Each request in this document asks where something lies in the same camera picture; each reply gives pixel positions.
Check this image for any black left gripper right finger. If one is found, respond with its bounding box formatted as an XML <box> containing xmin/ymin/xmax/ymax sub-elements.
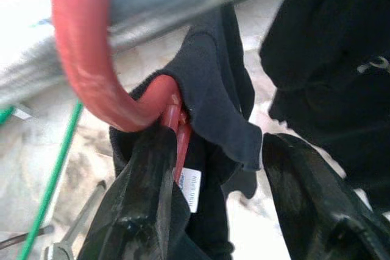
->
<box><xmin>262</xmin><ymin>132</ymin><xmax>390</xmax><ymax>260</ymax></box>

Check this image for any green plastic hanger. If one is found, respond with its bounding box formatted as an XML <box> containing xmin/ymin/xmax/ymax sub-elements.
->
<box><xmin>0</xmin><ymin>100</ymin><xmax>85</xmax><ymax>260</ymax></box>

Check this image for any steel clothes rack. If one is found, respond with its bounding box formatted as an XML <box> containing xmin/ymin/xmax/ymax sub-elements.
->
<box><xmin>0</xmin><ymin>0</ymin><xmax>299</xmax><ymax>260</ymax></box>

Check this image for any black shirt with green logo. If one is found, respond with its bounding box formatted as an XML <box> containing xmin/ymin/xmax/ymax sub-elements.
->
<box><xmin>258</xmin><ymin>0</ymin><xmax>390</xmax><ymax>209</ymax></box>
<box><xmin>108</xmin><ymin>2</ymin><xmax>264</xmax><ymax>260</ymax></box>

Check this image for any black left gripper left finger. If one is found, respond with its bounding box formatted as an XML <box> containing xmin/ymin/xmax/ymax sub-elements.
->
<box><xmin>77</xmin><ymin>125</ymin><xmax>178</xmax><ymax>260</ymax></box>

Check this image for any red plastic hanger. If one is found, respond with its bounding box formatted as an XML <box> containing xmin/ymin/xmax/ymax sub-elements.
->
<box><xmin>50</xmin><ymin>0</ymin><xmax>193</xmax><ymax>188</ymax></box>

